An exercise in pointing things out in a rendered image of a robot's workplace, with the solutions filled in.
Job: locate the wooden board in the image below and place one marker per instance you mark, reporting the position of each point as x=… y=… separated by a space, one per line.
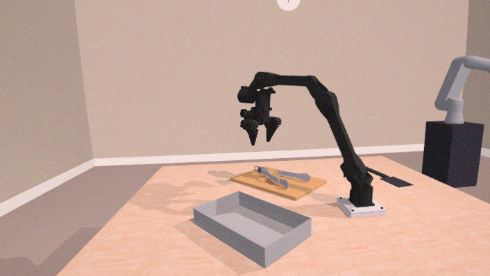
x=297 y=188

